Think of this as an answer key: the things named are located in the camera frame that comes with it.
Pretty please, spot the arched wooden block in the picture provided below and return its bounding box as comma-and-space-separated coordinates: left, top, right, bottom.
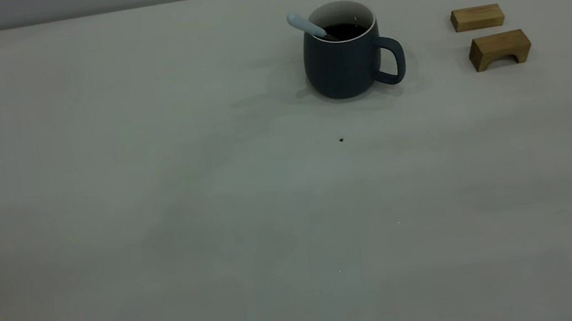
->
466, 27, 535, 74

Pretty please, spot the dark grey ceramic mug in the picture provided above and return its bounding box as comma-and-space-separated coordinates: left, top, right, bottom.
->
296, 0, 411, 105

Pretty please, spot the metal spoon with pale handle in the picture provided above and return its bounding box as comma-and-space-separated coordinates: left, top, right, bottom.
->
286, 7, 338, 48

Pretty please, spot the dark coffee liquid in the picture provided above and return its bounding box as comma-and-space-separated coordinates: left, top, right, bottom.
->
326, 20, 371, 44

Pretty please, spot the flat rectangular wooden block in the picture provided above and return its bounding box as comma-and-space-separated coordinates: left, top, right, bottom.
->
449, 2, 507, 34

